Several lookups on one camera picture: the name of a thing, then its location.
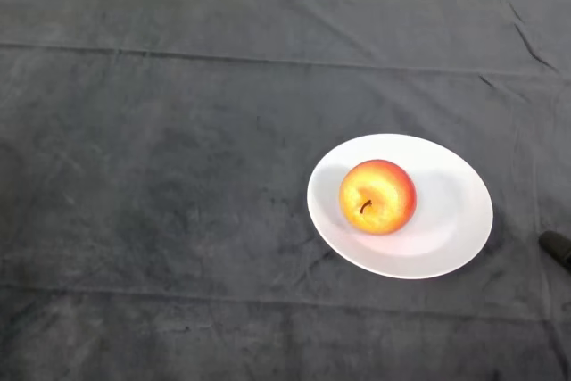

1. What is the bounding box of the white round plate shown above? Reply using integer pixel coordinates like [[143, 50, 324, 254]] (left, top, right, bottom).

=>
[[306, 132, 495, 281]]

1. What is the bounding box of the dark grey cloth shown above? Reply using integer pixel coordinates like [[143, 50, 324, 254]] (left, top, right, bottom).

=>
[[0, 0, 571, 381]]

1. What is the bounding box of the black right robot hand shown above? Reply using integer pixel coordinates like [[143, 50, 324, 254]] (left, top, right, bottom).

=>
[[537, 230, 571, 272]]

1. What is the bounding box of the red yellow apple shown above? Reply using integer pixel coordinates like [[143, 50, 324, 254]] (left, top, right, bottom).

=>
[[338, 158, 418, 236]]

